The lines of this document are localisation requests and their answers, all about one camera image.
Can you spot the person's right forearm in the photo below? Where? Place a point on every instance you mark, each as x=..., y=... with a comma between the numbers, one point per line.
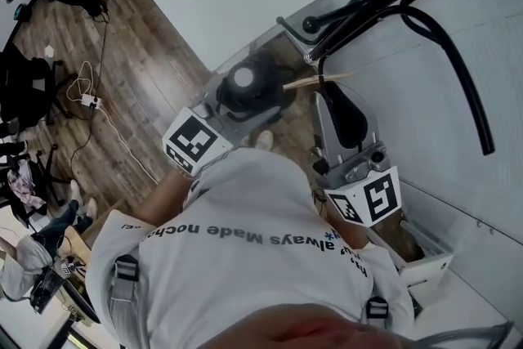
x=343, y=235

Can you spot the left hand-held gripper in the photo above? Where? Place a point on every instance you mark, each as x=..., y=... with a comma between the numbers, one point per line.
x=192, y=137

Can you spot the white printed T-shirt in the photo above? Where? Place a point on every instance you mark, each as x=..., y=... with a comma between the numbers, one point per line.
x=245, y=265

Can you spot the black office chair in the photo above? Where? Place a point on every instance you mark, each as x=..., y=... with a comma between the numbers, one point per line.
x=28, y=86

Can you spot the person's left forearm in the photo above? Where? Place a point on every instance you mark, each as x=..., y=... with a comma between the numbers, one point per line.
x=163, y=200

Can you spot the white paper scrap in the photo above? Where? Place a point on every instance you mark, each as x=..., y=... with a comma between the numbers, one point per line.
x=49, y=50

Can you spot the person's right white shoe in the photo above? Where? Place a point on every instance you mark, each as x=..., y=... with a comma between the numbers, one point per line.
x=263, y=140

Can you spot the black swivel chair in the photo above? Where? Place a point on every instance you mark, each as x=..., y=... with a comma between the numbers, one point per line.
x=41, y=175

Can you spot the white power strip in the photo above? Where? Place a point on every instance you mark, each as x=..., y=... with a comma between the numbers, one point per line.
x=90, y=101

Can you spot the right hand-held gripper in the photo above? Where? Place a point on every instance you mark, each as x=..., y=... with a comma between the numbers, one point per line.
x=380, y=196

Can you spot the black tablet device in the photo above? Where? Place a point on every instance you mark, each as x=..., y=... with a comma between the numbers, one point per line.
x=46, y=288

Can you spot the pink patterned cloth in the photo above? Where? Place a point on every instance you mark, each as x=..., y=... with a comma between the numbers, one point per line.
x=20, y=186

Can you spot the white open floor box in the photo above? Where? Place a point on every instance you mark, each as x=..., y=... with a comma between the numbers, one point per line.
x=425, y=267

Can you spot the person's chin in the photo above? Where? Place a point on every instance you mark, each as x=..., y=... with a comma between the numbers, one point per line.
x=306, y=329

